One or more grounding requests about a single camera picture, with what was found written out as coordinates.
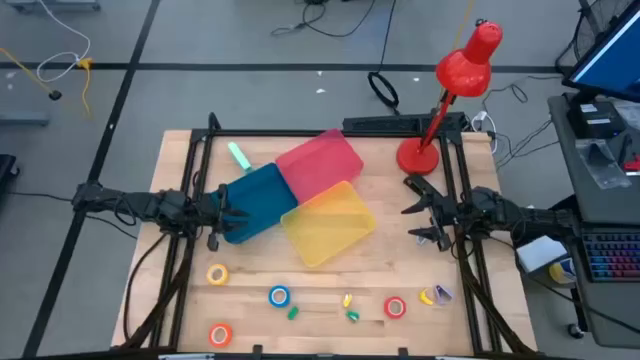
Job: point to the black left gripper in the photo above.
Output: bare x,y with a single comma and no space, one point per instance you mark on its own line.
212,215

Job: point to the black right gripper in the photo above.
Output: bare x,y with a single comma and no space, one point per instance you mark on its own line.
447,215

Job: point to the grey staple remover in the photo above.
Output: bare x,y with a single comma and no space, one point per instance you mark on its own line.
422,241

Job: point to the yellow tape roll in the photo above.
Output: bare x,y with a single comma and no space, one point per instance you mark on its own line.
209,275

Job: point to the mint green stapler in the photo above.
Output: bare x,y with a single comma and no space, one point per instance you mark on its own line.
240,156

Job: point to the yellow staple remover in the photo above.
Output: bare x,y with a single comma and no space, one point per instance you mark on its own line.
425,299

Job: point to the small green stapler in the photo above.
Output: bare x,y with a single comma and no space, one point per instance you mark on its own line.
353,316
293,313

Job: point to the small yellow stapler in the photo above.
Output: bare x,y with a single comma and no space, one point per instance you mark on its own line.
347,300

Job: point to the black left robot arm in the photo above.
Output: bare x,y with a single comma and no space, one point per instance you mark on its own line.
150,205

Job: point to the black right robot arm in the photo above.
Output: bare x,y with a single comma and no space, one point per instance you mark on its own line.
525,217

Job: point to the blue tape roll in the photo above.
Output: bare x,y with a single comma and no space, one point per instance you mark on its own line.
270,296

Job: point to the red tape roll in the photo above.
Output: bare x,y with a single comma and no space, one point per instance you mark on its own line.
386,308

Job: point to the orange tape roll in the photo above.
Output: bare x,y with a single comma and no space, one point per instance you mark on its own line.
211,335

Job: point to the blue plastic tray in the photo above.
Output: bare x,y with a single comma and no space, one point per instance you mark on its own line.
265,200

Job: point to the yellow translucent plastic tray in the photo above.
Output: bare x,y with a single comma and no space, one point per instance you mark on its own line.
327,225

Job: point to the red plastic tray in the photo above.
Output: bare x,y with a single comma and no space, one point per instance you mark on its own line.
320,165

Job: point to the black power strip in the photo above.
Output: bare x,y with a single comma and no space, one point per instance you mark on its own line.
390,122

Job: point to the white power adapter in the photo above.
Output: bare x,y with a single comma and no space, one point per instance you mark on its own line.
481,119

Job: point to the white box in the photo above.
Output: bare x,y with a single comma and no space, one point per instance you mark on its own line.
540,252

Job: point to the silver aluminium bar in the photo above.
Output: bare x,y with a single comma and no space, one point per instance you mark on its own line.
457,358
187,357

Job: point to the red desk lamp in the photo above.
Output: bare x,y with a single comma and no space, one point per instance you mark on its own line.
465,70

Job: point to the grey desk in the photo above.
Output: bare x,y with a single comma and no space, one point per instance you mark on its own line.
590,200

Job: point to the clear plastic bag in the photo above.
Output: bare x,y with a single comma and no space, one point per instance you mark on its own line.
600,165

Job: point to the black caster wheel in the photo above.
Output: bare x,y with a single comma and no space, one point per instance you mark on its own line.
576,331

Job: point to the backlit keyboard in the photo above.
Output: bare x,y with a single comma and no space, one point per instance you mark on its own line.
615,255

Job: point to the black mini computer box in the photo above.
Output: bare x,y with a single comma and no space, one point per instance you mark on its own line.
595,122

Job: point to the red desk item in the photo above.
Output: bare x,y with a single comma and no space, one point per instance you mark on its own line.
632,165

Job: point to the grey furniture base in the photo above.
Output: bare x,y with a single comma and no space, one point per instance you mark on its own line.
50,5
25,119

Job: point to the computer monitor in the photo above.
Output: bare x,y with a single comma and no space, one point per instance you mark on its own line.
610,65

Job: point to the black floor fan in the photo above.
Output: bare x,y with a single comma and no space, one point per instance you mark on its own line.
587,30

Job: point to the black aluminium frame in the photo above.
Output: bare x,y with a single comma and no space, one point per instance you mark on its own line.
199,133

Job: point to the black frame clip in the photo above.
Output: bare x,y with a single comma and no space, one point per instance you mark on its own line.
257,351
403,352

